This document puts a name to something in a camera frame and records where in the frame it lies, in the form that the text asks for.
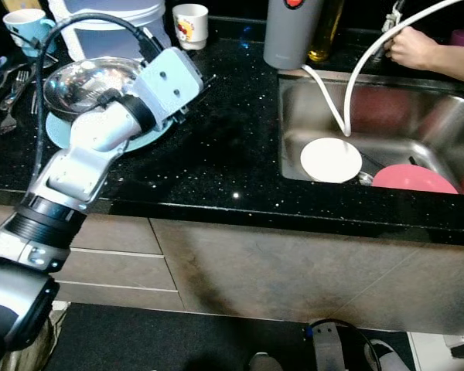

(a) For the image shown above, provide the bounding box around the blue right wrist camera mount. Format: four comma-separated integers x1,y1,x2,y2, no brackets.
309,321,349,371

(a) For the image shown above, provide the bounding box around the wide brown cabinet panel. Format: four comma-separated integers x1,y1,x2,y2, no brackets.
151,219,464,335

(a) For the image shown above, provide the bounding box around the white hose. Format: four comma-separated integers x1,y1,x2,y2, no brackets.
300,0,464,138

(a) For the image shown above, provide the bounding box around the white plate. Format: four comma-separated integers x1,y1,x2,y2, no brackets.
299,137,364,184

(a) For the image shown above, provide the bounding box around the blue mug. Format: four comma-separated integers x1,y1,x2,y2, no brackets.
3,9,59,56

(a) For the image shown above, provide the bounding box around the pink plate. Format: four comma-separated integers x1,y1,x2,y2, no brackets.
371,163,459,195

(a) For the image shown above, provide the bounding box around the translucent white water container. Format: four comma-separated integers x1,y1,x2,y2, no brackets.
48,0,167,63

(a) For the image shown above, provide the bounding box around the steel sink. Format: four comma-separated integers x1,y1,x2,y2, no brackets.
278,71,464,196

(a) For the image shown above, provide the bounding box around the grey thermos flask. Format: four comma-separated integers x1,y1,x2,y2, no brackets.
263,0,326,70

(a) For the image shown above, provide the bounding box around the sink faucet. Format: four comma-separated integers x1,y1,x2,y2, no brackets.
379,0,418,39

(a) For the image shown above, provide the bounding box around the person's hand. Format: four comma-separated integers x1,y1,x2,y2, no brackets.
387,27,447,72

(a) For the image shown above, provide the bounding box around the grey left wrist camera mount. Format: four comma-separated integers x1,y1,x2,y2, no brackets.
128,47,206,131

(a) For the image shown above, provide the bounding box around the black floor mat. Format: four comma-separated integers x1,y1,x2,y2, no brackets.
43,303,415,371

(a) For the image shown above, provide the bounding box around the grey robot right foot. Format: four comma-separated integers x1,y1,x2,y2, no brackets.
246,352,281,371

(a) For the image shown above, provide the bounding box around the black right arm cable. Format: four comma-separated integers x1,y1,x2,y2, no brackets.
305,317,384,371

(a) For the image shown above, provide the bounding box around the green plastic bag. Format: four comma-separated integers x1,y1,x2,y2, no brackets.
0,305,63,371

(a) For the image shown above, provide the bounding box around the brown drawer front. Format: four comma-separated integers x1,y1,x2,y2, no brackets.
54,249,179,310
58,213,162,257

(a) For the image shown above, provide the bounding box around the yellow oil bottle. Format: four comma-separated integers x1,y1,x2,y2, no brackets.
308,0,345,63

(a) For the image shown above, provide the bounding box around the steel bowl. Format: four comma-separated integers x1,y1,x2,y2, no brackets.
43,56,148,123

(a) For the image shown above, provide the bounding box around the teal plate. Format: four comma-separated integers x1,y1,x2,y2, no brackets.
45,108,175,150

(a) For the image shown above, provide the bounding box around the white cartoon print cup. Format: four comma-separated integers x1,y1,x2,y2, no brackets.
172,4,210,50

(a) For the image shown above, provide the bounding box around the yellow carton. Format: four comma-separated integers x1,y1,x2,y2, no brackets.
0,0,43,12

